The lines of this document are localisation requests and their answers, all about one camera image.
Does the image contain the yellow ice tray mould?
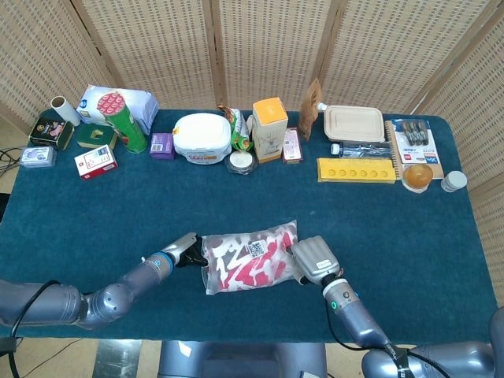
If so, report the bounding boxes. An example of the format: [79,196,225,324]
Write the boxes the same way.
[317,157,397,184]

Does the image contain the woven folding screen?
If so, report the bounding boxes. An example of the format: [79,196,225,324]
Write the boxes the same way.
[0,0,504,308]

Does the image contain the dark green tin box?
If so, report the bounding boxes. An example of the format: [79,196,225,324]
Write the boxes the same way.
[28,117,76,151]

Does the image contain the clear blue-label packet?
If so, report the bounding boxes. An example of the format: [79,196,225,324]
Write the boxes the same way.
[19,146,57,169]

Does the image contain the beige lidded lunch container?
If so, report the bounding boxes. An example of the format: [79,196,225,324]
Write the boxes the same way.
[323,105,386,143]

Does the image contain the red white carton box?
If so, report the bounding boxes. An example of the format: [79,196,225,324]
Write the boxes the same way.
[74,144,119,181]

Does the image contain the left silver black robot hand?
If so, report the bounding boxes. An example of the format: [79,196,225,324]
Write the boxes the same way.
[161,232,209,269]

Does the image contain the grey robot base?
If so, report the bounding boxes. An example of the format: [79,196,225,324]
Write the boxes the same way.
[157,340,328,378]

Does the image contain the green yellow sponge box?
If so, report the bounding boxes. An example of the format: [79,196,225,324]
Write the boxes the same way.
[76,124,118,150]

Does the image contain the red white printed garment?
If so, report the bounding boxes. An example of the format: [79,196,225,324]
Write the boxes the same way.
[208,232,297,292]

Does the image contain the small white jar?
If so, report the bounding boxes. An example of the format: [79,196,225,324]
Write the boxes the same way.
[440,170,469,194]

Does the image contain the tall beige orange carton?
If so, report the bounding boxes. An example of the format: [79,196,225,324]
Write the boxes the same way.
[251,97,290,165]

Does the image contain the clear plastic water bottle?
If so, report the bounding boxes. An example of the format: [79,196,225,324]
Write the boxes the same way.
[330,141,395,159]

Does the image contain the white wet wipes tub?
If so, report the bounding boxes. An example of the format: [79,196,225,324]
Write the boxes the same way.
[172,113,233,165]

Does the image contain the orange jelly cup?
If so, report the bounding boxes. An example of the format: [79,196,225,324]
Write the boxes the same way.
[401,163,434,194]

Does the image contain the small pink box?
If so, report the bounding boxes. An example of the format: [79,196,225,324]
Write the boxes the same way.
[282,127,305,165]

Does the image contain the white paper roll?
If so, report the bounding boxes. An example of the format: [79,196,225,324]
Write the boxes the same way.
[50,95,81,127]

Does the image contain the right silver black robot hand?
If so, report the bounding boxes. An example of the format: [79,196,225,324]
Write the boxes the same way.
[289,235,342,285]

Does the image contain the white blue snack bag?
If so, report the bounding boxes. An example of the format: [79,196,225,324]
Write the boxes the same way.
[76,84,160,136]

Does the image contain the small purple box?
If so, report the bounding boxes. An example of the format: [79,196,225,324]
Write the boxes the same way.
[150,132,176,161]

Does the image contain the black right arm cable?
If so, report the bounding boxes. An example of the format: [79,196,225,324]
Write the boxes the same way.
[324,298,418,351]

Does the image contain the translucent zip bag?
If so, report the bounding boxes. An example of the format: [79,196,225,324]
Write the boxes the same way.
[200,219,300,296]

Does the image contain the green chips can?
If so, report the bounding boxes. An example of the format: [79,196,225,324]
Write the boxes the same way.
[97,91,148,154]

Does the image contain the kraft spiral notebook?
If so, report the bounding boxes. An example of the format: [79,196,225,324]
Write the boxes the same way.
[384,119,445,181]

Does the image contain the white blister pack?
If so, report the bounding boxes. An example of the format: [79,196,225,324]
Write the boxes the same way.
[395,119,441,165]

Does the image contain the blue carpet table cover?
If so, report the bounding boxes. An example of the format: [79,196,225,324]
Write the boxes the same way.
[0,108,501,347]

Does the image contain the brown spout pouch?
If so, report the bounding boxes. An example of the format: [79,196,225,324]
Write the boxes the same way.
[298,77,328,142]

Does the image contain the green snack packet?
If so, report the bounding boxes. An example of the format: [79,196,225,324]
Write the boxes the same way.
[217,104,254,153]

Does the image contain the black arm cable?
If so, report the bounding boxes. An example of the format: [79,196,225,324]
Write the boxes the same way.
[324,298,418,351]
[0,279,61,378]

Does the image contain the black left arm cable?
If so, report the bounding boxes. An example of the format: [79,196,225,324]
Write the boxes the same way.
[0,279,61,378]

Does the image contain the black floor cables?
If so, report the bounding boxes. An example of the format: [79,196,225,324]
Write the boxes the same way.
[0,147,24,178]

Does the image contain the metal table foot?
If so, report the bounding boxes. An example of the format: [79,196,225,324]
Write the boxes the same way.
[93,339,143,378]

